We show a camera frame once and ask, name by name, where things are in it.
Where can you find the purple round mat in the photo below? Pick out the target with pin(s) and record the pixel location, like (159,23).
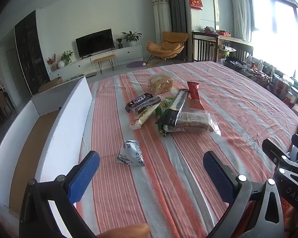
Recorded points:
(134,64)

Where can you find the dark purple cookie packet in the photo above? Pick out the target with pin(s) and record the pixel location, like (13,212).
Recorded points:
(150,103)

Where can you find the clear brown biscuit packet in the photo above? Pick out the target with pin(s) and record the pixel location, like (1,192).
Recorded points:
(192,122)

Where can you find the white standing air conditioner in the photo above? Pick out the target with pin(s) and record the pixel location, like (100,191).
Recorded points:
(161,17)

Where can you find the brown cardboard box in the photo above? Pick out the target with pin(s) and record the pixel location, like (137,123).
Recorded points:
(51,84)

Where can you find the large potted plant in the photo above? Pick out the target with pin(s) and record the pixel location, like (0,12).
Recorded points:
(132,37)

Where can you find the pile of kitchen clutter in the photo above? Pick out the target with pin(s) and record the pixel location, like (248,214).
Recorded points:
(253,72)

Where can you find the black display cabinet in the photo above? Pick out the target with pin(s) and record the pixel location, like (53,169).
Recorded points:
(29,54)

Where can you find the plant in white vase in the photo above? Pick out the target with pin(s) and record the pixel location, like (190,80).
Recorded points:
(65,58)

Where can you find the red patterned canister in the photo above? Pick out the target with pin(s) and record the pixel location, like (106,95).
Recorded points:
(280,86)

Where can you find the red fleece clothing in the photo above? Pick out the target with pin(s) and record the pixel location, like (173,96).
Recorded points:
(286,208)

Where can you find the small green sausage packet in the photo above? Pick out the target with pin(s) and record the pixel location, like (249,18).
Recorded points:
(164,131)
(159,113)

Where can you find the grey curtain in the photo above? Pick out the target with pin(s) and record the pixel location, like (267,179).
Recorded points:
(176,5)

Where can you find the red white tin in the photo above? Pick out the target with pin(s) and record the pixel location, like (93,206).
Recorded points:
(291,98)

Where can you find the white long snack packet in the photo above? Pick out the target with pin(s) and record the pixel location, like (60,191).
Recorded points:
(142,117)

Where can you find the red flower arrangement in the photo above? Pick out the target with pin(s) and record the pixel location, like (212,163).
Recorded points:
(52,62)

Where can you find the bagged sliced bread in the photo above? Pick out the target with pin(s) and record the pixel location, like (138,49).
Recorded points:
(161,85)

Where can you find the small potted plant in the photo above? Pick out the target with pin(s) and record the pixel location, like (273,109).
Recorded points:
(119,43)

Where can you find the white TV cabinet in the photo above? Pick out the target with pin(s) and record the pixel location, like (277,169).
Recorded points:
(129,53)

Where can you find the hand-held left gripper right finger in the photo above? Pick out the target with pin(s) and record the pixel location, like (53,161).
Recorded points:
(218,176)

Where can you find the red wall hanging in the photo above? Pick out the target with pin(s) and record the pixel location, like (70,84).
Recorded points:
(195,0)

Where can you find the white curtain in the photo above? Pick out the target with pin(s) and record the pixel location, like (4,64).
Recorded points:
(239,12)

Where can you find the light green snack packet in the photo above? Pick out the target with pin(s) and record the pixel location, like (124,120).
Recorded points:
(168,102)

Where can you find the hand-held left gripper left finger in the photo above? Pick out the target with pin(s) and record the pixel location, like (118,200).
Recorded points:
(84,176)

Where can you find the black television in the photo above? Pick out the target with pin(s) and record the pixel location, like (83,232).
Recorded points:
(94,43)

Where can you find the wooden dining chair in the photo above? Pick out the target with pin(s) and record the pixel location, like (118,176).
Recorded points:
(5,104)

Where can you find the black long cracker packet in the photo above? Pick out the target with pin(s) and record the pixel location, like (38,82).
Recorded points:
(175,109)

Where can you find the wooden stool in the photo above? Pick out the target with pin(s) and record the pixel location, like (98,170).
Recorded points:
(104,58)

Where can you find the black cookie packet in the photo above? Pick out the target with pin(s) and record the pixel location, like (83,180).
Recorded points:
(137,101)

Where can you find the white blue snack packet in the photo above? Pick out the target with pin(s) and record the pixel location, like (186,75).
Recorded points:
(131,153)

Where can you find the green plastic stool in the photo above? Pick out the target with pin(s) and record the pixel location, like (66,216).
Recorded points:
(226,52)

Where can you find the red snack packet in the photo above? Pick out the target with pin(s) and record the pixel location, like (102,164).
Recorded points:
(195,95)

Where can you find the window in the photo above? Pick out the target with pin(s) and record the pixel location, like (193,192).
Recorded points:
(283,29)

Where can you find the white cardboard box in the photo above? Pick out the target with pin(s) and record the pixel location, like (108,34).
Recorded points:
(64,124)

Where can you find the orange armchair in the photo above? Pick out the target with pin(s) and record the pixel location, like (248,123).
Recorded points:
(168,44)

